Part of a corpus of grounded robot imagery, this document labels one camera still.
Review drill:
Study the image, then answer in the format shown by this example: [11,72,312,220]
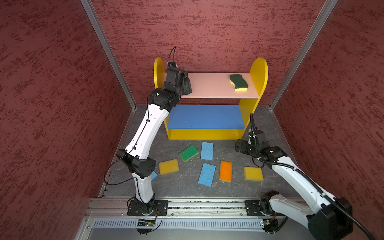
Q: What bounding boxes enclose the dark green wavy sponge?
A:
[230,74,249,92]

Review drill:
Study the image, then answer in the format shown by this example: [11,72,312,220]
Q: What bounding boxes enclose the bright green rectangular sponge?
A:
[179,145,199,163]

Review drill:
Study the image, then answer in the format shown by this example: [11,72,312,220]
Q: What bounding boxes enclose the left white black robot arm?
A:
[117,68,192,215]

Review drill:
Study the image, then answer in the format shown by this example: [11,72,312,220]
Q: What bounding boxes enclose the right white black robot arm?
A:
[235,130,353,240]

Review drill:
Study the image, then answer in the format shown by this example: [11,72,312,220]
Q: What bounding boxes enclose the pink upper shelf board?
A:
[182,73,259,99]

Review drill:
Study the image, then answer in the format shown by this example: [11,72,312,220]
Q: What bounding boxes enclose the blue lower shelf board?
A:
[168,105,245,130]

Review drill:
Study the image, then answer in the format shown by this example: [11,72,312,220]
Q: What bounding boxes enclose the yellow wooden shelf unit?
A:
[164,58,268,140]

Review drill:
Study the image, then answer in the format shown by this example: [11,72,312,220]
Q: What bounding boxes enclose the yellow sponge right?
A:
[244,167,264,182]

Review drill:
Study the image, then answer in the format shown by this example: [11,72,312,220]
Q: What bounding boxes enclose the yellow sponge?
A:
[244,167,264,182]
[159,159,179,175]

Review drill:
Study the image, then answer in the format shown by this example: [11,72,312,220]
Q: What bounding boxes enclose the orange sponge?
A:
[219,161,233,183]

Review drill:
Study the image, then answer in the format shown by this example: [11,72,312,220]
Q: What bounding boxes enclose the light blue sponge upper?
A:
[201,142,214,161]

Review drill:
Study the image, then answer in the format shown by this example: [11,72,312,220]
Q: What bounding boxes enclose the light blue sponge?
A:
[201,142,214,161]
[198,163,216,187]
[151,171,158,181]

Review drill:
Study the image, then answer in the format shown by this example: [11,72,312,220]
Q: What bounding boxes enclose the light blue sponge middle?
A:
[198,163,216,187]

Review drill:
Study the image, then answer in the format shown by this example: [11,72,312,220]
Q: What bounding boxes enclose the yellow sponge left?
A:
[159,159,179,175]

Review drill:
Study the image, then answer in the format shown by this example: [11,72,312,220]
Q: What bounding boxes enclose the light blue sponge left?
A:
[151,171,158,181]

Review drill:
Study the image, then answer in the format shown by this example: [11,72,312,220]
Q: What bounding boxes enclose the left aluminium corner profile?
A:
[81,0,137,111]

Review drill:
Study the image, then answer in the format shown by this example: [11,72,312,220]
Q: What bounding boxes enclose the aluminium corner profile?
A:
[269,0,338,112]
[81,0,137,111]

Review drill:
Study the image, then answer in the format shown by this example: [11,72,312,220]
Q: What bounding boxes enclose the left small circuit board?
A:
[137,219,156,228]

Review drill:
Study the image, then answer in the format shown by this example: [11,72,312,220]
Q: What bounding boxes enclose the right aluminium corner profile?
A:
[269,0,338,112]

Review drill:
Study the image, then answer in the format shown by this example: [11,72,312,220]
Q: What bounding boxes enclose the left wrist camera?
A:
[167,61,178,69]

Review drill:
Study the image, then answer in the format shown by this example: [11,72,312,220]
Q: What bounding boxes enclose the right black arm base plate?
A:
[245,200,273,216]

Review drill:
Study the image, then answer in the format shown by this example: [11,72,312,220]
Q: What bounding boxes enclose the black corrugated cable conduit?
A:
[249,112,376,240]

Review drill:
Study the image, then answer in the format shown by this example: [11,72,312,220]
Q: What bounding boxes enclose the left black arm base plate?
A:
[127,199,169,216]

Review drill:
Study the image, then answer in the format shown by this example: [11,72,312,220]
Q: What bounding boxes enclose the aluminium mounting rail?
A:
[85,195,313,219]

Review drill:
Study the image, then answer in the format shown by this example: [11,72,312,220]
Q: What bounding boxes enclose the white slotted cable duct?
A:
[92,218,264,232]

